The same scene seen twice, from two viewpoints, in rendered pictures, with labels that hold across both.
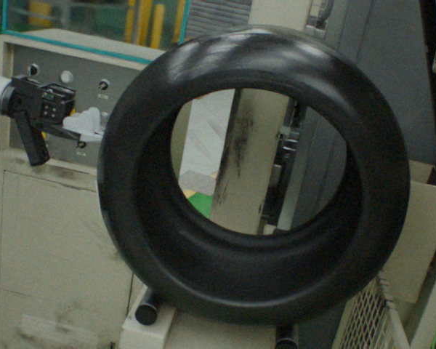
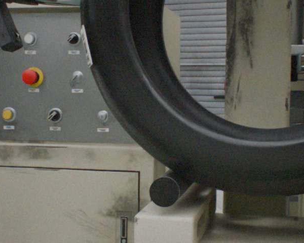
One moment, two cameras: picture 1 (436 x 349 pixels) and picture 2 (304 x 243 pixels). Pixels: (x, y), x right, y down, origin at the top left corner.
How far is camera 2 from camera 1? 0.47 m
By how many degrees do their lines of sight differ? 19
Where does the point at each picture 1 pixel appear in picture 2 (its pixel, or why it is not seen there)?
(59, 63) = (21, 25)
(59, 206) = (34, 197)
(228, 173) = (238, 66)
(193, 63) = not seen: outside the picture
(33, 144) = (2, 21)
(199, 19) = not seen: hidden behind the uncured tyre
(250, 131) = (255, 7)
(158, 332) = (184, 216)
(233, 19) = (212, 89)
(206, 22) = not seen: hidden behind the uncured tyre
